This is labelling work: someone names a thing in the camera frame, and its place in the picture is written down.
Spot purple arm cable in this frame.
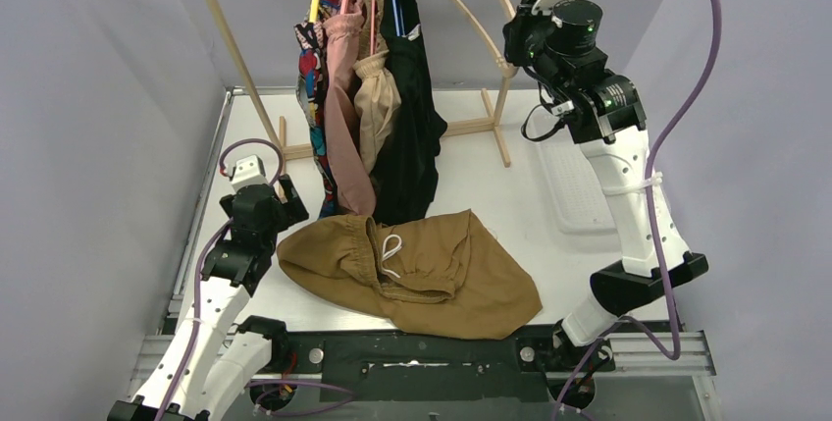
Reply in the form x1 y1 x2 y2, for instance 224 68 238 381
548 0 723 421
152 138 355 421

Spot beige shorts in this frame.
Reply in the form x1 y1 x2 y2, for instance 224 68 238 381
353 0 401 173

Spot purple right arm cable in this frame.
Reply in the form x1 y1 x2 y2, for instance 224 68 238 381
548 0 723 421

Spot pink shorts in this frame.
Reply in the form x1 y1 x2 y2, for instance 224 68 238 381
323 9 376 215

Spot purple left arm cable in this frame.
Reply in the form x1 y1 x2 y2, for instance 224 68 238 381
152 138 355 421

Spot white plastic basket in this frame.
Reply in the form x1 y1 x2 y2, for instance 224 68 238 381
533 129 615 236

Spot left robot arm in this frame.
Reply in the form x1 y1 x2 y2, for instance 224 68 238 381
108 173 309 420

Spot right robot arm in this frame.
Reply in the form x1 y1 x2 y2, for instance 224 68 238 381
503 0 709 369

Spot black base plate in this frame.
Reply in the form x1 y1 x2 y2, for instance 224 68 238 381
262 325 615 402

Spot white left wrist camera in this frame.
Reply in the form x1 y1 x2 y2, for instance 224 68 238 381
229 155 268 192

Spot colourful comic print shorts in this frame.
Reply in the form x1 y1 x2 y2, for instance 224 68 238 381
294 0 339 218

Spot black shorts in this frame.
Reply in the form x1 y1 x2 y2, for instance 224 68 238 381
372 0 447 225

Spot tan brown shorts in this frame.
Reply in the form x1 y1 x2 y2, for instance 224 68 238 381
277 210 543 340

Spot wooden clothes rack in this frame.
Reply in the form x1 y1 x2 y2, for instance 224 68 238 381
204 0 517 168

